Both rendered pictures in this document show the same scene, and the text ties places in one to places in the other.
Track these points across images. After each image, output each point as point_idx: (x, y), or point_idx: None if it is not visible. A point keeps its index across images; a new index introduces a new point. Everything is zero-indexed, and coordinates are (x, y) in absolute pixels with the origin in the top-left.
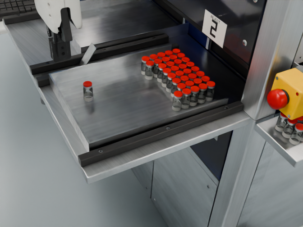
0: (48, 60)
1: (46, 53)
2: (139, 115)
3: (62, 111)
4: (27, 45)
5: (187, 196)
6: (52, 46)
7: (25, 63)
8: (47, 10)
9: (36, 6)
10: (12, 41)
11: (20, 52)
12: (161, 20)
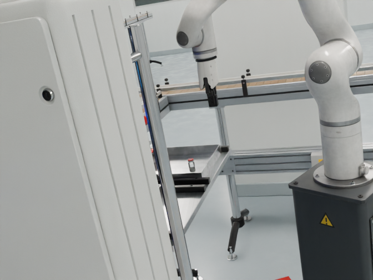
0: (185, 197)
1: (180, 202)
2: (180, 160)
3: (212, 169)
4: (184, 212)
5: None
6: (217, 96)
7: (200, 199)
8: (217, 73)
9: (213, 84)
10: (187, 228)
11: (195, 208)
12: None
